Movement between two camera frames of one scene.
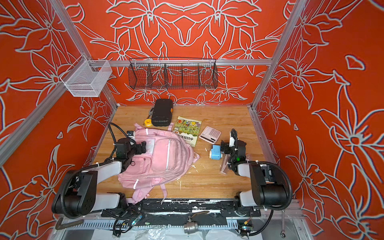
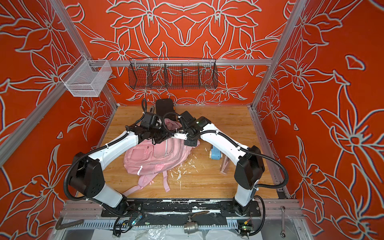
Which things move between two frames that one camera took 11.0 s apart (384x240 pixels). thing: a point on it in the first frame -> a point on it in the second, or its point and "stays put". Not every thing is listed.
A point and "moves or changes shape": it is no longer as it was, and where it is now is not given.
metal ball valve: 191,227 stays put
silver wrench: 283,233 stays put
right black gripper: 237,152 -> 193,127
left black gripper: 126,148 -> 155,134
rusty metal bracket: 58,225 stays put
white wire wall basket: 86,78 stays put
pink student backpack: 168,158 moves or changes shape
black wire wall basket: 172,73 stays put
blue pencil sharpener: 215,153 stays put
